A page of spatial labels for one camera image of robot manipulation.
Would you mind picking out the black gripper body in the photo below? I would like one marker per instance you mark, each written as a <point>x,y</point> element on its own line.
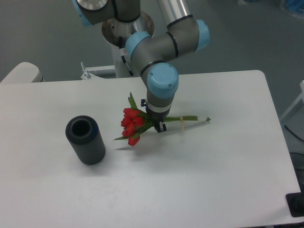
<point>158,114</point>

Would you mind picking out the red tulip bouquet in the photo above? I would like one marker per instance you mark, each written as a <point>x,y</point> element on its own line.
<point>135,122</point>

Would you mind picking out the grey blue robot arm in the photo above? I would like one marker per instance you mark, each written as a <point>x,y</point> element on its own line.
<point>150,56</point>

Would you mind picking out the black ribbed cylindrical vase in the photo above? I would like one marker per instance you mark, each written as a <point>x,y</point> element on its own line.
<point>84,136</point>

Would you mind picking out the black box at table edge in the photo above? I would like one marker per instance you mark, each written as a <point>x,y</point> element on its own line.
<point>295,203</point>

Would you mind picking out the blue plastic bag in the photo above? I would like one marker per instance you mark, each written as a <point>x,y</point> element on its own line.
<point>293,7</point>

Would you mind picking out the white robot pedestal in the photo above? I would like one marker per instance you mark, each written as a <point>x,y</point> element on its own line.
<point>123,54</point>

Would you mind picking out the white frame at right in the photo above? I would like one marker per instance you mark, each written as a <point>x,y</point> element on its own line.
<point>294,107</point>

